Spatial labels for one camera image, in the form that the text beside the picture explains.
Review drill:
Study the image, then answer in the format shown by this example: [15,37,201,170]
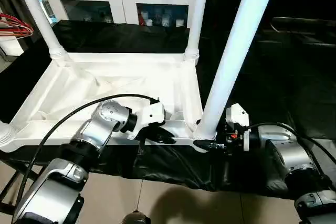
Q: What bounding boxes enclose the white plastic table top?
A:
[0,51,211,154]

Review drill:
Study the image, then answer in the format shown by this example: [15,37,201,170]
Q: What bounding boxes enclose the white plastic table leg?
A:
[0,122,16,148]
[184,0,212,63]
[10,0,70,61]
[193,0,280,142]

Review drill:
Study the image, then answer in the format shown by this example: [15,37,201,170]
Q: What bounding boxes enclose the black work mat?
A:
[0,19,336,201]

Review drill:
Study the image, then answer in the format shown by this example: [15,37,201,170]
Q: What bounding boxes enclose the black flat bar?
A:
[270,17,336,33]

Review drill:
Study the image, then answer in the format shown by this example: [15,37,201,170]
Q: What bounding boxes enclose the black folding table frame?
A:
[0,158,27,217]

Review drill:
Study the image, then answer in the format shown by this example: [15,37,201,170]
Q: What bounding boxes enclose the red cable bundle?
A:
[0,13,34,40]

